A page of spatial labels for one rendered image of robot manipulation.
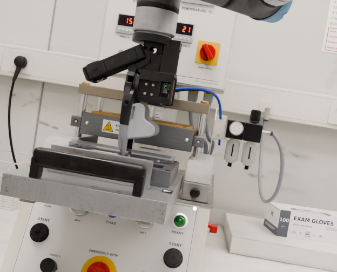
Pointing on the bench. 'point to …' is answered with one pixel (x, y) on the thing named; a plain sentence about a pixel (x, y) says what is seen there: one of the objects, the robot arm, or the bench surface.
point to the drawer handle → (88, 167)
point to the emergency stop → (98, 267)
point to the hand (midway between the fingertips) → (123, 147)
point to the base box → (199, 244)
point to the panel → (105, 241)
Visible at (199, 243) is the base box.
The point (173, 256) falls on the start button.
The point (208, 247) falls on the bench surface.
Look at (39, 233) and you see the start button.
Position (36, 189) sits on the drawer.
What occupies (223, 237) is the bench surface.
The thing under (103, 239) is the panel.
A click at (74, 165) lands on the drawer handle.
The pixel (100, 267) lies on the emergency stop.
